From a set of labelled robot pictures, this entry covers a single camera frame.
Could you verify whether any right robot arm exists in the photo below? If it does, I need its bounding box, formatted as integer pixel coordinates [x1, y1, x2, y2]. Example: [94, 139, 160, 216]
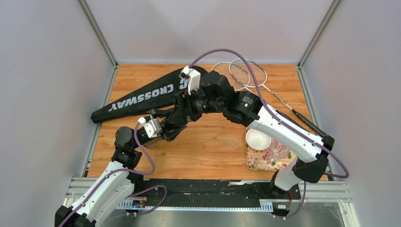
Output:
[162, 71, 334, 198]

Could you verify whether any silver badminton racket right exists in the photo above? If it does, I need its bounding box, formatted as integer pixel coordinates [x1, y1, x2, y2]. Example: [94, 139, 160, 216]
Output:
[231, 58, 327, 136]

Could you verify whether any clear glass cup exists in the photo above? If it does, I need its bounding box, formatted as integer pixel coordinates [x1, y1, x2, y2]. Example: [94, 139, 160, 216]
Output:
[269, 139, 290, 160]

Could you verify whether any silver badminton racket left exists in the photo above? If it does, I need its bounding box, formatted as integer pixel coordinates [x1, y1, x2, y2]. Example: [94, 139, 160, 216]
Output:
[211, 61, 250, 91]

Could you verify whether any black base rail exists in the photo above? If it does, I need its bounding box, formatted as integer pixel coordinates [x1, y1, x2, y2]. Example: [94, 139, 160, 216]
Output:
[134, 179, 302, 208]

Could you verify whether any silver badminton racket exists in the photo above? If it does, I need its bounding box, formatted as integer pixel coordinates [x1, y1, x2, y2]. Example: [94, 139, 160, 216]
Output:
[211, 61, 250, 91]
[231, 58, 327, 136]

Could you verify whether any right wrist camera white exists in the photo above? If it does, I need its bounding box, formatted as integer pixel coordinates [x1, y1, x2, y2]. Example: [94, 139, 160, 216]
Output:
[179, 66, 201, 96]

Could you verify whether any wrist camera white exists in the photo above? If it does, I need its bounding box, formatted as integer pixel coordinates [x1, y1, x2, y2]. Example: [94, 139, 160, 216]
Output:
[179, 66, 201, 96]
[138, 117, 162, 138]

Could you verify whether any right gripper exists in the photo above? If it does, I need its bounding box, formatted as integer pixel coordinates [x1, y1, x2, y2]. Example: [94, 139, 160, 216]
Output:
[167, 85, 225, 126]

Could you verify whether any black Crossway racket bag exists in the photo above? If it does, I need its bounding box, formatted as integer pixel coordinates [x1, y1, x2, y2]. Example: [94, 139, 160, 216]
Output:
[90, 68, 188, 123]

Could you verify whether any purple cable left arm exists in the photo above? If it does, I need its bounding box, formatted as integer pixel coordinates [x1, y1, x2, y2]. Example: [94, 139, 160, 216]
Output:
[58, 122, 167, 227]

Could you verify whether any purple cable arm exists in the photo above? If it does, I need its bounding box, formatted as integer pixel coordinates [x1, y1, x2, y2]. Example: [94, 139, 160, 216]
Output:
[58, 122, 167, 227]
[188, 48, 350, 219]

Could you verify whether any clear plastic tube lid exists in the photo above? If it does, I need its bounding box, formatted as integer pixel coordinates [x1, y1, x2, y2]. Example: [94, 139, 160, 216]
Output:
[225, 136, 239, 149]

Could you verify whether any white bowl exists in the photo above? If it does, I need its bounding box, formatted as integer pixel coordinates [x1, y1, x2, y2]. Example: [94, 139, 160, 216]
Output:
[245, 129, 272, 150]

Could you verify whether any floral tray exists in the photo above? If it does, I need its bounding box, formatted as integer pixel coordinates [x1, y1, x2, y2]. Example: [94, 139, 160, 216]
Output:
[245, 128, 297, 171]

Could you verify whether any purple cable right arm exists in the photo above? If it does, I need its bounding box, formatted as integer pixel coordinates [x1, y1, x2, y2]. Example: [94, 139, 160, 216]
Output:
[188, 48, 350, 219]

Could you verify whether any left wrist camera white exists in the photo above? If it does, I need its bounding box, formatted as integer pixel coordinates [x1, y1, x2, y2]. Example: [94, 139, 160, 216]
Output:
[138, 117, 162, 138]

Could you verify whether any black shuttlecock tube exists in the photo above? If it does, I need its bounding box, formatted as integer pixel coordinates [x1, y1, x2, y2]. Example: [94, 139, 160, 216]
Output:
[143, 116, 165, 148]

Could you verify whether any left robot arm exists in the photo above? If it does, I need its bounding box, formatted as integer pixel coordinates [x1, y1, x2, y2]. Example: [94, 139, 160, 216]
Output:
[54, 107, 190, 227]

